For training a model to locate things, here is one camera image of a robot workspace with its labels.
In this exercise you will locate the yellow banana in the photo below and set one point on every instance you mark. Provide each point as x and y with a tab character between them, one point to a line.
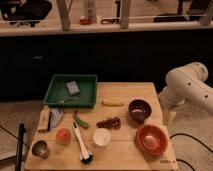
112	103

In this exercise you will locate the metal cup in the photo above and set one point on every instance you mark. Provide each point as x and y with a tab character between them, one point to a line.
41	149

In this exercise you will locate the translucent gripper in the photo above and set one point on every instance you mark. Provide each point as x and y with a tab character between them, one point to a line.
168	116

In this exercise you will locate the orange red bowl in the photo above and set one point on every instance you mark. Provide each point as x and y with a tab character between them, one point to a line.
151	140

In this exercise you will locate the orange tomato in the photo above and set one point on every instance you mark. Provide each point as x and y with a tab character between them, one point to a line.
63	136

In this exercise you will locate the bunch of red grapes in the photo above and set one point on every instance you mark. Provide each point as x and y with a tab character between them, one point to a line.
109	123

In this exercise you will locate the grey cloth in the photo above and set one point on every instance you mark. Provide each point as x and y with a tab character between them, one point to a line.
56	116

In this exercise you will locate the red object on shelf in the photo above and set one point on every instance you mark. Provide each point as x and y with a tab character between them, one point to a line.
84	21

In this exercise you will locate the green plastic tray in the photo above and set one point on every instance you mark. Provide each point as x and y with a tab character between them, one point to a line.
57	90

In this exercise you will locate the green cucumber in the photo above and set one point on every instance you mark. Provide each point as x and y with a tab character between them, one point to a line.
80	121

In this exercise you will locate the black pole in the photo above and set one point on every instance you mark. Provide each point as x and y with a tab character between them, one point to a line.
19	147

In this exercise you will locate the green utensil in tray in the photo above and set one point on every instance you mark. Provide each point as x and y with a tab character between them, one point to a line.
67	100

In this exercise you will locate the dark purple bowl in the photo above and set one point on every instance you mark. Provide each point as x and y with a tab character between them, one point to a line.
139	110

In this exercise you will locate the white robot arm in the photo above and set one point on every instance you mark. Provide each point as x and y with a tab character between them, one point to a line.
186	83

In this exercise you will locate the white black dish brush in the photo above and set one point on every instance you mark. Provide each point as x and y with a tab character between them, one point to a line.
86	156

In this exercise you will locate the grey sponge block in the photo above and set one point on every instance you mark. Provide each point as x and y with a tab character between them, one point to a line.
73	88

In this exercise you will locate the small wooden board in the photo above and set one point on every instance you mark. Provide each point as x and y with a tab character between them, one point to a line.
44	120

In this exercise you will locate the white cup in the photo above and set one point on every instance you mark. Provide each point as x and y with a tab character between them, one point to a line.
101	137

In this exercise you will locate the black office chair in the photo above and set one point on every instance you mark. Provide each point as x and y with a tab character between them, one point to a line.
30	12

